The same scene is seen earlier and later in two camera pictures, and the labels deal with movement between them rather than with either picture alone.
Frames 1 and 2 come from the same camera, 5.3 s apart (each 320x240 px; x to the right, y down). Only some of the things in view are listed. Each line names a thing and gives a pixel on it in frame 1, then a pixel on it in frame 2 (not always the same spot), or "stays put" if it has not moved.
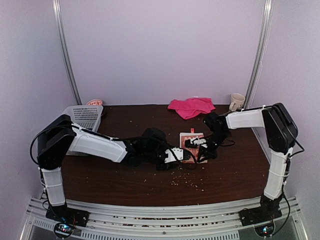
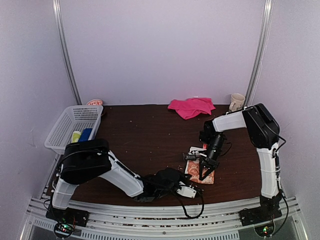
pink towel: [191, 107] stays put
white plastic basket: [87, 116] stays put
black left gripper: [160, 168] -> [183, 177]
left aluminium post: [59, 21] stays put
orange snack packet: [186, 142] -> [193, 168]
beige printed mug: [237, 102] stays put
